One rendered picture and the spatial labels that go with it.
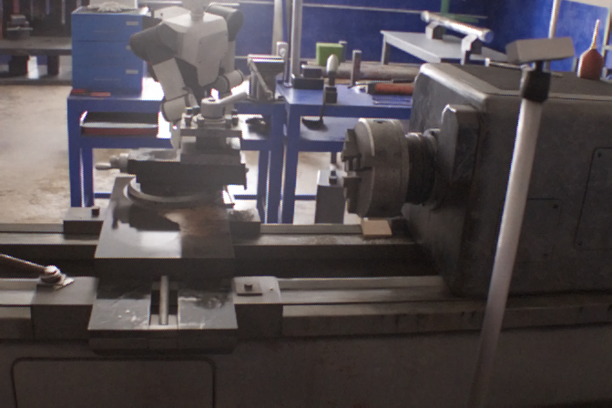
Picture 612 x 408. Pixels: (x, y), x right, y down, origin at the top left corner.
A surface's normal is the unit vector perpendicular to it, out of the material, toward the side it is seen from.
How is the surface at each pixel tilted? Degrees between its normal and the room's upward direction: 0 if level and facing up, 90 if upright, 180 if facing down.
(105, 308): 0
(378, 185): 91
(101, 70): 90
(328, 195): 90
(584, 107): 45
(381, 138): 37
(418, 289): 0
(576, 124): 90
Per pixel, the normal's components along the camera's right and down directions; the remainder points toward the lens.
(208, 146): 0.12, 0.33
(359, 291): 0.07, -0.94
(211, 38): 0.84, 0.32
